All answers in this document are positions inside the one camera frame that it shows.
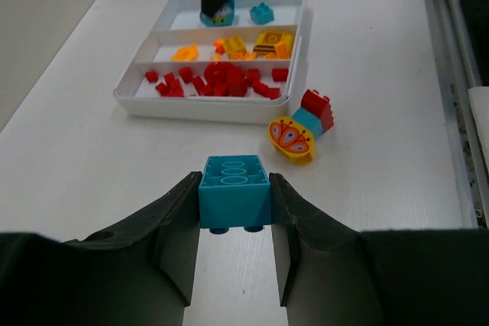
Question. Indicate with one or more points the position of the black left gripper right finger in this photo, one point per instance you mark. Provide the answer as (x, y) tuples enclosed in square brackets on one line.
[(330, 274)]

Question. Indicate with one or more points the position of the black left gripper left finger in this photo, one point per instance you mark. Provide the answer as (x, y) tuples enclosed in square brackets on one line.
[(138, 271)]

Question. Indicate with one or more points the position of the teal rounded printed lego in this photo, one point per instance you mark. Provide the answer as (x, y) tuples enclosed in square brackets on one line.
[(222, 18)]

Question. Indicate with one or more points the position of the orange yellow lego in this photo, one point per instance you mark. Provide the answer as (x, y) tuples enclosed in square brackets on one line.
[(219, 46)]

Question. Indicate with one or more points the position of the teal 2x4 lego brick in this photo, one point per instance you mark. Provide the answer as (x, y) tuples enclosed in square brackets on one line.
[(234, 193)]

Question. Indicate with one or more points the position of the yellow butterfly rounded lego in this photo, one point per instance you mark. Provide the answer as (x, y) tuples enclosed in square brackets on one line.
[(292, 140)]

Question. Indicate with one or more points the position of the small teal lego brick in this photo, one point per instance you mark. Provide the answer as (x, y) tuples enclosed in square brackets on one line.
[(308, 121)]

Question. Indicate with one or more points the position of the red arched studded lego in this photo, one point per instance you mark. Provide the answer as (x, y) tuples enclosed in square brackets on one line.
[(319, 106)]

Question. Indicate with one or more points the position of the red legos in tray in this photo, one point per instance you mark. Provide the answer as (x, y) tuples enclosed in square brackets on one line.
[(219, 79)]

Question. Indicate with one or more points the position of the teal 2x2 lego brick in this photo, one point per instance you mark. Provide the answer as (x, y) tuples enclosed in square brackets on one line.
[(261, 14)]

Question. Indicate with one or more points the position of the yellow 2x2 lego brick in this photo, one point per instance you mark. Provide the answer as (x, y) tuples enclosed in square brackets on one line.
[(234, 45)]

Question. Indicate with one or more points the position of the orange D-shaped lego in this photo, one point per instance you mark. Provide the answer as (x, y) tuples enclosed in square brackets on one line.
[(185, 54)]

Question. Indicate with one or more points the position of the yellow rounded lego piece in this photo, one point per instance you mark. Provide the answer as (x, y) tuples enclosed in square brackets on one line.
[(279, 43)]

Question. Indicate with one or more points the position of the white sorting tray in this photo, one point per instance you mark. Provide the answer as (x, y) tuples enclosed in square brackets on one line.
[(178, 26)]

